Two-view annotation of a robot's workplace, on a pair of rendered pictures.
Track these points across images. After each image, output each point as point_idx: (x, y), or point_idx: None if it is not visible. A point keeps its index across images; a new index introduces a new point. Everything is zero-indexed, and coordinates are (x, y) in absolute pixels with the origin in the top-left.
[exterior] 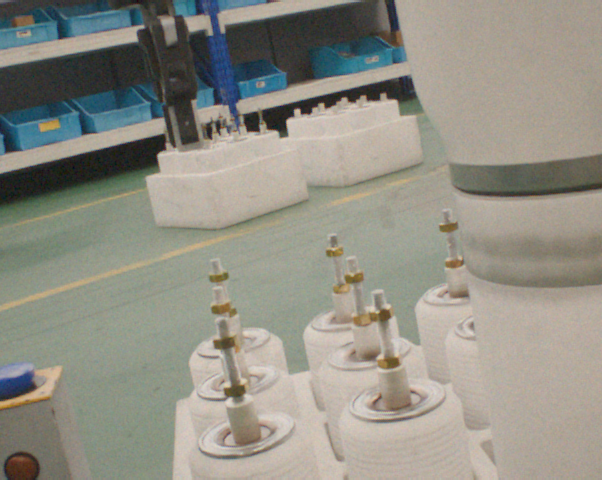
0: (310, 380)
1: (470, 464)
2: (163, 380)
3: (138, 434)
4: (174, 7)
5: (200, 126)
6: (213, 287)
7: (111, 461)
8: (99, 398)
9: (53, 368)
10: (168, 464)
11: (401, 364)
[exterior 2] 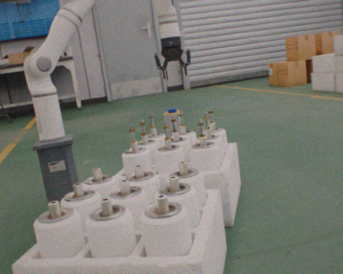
0: (225, 152)
1: None
2: None
3: (336, 171)
4: (162, 50)
5: (165, 76)
6: (180, 110)
7: (315, 169)
8: None
9: (177, 112)
10: (303, 177)
11: (142, 135)
